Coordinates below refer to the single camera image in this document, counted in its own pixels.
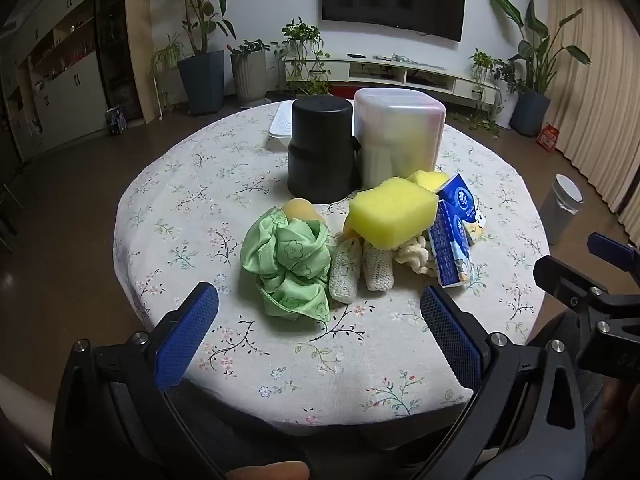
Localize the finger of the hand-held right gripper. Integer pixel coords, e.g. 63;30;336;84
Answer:
586;232;640;275
532;255;640;331

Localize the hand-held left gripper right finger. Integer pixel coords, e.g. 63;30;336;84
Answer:
415;286;588;480

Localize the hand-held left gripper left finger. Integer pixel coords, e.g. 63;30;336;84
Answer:
51;281;226;480

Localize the cream fluffy cloth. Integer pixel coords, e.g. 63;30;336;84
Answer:
395;234;437;276

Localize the blue tissue pack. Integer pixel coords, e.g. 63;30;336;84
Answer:
436;173;488;226
428;200;476;288

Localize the cream knitted scrubber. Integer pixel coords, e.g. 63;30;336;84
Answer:
328;237;362;305
362;240;396;292

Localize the green floral cloth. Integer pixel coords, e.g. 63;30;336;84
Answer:
240;206;337;322

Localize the yellow sponge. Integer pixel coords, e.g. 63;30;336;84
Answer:
346;178;440;251
407;170;451;193

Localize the beige round sponge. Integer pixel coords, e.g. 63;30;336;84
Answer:
282;198;327;228

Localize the white plastic tray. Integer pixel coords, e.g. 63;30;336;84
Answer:
268;101;297;148

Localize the person's left hand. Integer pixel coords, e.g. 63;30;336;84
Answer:
225;461;311;480

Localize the grey trash bin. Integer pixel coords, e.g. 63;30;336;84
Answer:
537;174;585;246

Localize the red bag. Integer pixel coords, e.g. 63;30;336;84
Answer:
536;122;561;152

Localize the beige curtain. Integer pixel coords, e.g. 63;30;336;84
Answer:
547;0;640;241

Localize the broad-leaf plant in dark pot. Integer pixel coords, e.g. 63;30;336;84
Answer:
487;0;593;137

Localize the small plant in white pot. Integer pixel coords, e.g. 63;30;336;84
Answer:
467;49;523;131

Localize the translucent plastic container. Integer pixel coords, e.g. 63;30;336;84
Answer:
352;87;447;188

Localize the black cylindrical container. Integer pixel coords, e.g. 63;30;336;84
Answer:
287;95;362;201

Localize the blue box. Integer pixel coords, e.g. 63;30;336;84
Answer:
104;105;127;136

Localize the tall plant in dark pot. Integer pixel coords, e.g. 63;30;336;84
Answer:
152;0;236;116

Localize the plant in white ribbed pot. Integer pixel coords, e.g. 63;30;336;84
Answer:
229;39;271;109

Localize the white television cabinet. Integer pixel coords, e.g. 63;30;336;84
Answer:
280;54;503;111

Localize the thin grassy plant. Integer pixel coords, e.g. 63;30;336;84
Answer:
150;35;186;121

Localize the dark display shelf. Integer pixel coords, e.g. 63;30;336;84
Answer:
92;0;141;121

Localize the trailing green plant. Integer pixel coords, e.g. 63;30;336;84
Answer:
272;17;333;101

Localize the white wall cabinet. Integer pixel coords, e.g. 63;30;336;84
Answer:
0;0;123;161

